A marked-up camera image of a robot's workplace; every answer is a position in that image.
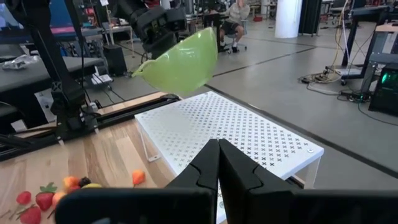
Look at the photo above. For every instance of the white paper sheet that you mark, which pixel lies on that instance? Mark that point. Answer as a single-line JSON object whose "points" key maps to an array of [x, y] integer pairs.
{"points": [[45, 104]]}

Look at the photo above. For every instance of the white perforated shelf riser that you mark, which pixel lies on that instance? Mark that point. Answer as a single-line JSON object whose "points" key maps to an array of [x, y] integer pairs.
{"points": [[224, 124]]}

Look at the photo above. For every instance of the computer tower green light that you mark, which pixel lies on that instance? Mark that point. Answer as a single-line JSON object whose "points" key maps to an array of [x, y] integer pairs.
{"points": [[385, 93]]}

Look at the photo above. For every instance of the orange plastic peach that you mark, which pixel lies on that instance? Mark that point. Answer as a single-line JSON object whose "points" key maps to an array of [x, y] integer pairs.
{"points": [[58, 198], [70, 181]]}

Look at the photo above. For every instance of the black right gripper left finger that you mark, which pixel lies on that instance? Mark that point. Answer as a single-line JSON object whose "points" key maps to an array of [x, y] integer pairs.
{"points": [[140, 205]]}

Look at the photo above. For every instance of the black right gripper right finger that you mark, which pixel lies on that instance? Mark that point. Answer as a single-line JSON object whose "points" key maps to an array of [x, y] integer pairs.
{"points": [[280, 205]]}

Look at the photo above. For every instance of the white round column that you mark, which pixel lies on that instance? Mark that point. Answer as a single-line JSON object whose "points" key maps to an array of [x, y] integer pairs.
{"points": [[288, 18]]}

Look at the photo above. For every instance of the green colander bowl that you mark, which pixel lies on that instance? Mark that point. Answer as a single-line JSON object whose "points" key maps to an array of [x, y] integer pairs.
{"points": [[183, 65]]}

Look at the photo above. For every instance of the person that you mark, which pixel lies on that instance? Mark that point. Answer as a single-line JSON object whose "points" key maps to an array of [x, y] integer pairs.
{"points": [[234, 25]]}

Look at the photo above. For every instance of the computer monitor blue screen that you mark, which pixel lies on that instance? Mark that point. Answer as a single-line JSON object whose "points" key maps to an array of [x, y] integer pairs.
{"points": [[60, 14]]}

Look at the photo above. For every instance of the white power strip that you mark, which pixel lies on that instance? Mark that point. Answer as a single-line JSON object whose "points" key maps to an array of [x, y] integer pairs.
{"points": [[101, 79]]}

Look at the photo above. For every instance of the red plastic strawberry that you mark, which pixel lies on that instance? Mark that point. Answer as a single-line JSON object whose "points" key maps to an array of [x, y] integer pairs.
{"points": [[45, 199], [31, 215], [24, 197]]}

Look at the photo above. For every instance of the black computer tower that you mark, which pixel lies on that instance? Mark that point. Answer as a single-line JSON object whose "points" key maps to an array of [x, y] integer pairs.
{"points": [[115, 59]]}

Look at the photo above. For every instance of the dark plastic blackberry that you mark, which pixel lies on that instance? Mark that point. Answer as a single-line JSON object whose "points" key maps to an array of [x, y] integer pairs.
{"points": [[84, 181]]}

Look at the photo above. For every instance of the small orange fruit with stem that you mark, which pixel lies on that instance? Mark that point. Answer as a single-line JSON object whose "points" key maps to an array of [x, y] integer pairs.
{"points": [[138, 177]]}

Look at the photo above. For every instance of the grey office chair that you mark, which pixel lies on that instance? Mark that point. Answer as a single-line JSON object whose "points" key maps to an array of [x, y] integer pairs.
{"points": [[245, 26]]}

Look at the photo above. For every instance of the black curtain panel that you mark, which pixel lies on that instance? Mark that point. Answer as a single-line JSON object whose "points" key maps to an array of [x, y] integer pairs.
{"points": [[311, 15]]}

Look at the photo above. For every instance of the black aluminium table frame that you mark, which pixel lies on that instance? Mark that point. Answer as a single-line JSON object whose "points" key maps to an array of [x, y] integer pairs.
{"points": [[140, 109]]}

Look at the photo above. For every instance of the crumpled clear plastic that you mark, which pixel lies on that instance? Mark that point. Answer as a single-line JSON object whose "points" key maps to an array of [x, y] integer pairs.
{"points": [[18, 61]]}

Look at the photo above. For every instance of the grey office desk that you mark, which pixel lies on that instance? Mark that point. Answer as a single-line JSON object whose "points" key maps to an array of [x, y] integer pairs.
{"points": [[37, 76]]}

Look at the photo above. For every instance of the small white table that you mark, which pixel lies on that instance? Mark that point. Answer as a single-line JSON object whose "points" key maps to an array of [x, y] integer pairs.
{"points": [[119, 29]]}

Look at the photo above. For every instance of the red plastic cherry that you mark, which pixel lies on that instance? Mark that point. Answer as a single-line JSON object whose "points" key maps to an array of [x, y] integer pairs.
{"points": [[73, 188]]}

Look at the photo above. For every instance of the yellow plastic lemon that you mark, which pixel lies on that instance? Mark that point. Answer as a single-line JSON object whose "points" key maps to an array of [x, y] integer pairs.
{"points": [[91, 186]]}

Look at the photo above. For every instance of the black standing desk frame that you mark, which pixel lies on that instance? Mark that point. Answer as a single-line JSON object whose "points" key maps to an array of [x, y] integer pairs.
{"points": [[354, 34]]}

